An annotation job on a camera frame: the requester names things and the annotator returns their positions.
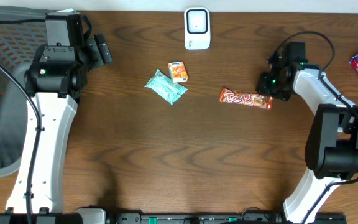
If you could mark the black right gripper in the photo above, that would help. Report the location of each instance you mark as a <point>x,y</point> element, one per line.
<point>266,86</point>

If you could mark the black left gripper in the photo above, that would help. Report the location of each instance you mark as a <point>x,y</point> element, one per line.
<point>101,48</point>

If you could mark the orange brown snack bar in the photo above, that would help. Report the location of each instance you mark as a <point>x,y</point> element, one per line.
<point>250,99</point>

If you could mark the teal snack bar wrapper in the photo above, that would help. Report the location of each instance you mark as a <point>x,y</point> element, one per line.
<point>163,86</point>

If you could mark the small orange tissue pack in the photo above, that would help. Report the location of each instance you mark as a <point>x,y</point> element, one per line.
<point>178,72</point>

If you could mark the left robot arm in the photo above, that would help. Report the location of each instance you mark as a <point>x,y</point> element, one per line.
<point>52,87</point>

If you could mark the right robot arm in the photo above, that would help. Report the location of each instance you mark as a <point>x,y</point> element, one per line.
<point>331,150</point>

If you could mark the white barcode scanner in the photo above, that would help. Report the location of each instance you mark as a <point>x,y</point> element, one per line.
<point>197,28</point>

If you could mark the grey plastic mesh basket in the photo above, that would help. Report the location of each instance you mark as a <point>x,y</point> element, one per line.
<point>21,33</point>

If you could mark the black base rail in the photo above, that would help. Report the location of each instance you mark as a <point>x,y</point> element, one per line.
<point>249,215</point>

